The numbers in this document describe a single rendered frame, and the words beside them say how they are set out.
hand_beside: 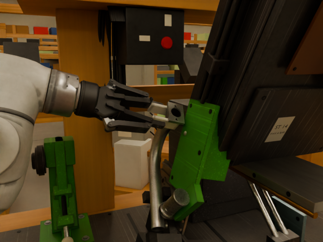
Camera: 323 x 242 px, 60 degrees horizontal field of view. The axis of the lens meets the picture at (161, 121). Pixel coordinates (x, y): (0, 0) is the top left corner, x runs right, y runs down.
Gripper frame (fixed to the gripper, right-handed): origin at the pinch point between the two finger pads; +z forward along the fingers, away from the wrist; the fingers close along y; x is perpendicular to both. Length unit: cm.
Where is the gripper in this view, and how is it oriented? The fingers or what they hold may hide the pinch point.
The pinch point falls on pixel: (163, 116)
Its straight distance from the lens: 66.4
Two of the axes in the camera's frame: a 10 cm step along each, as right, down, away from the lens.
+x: -4.3, 5.3, 7.3
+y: -0.7, -8.3, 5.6
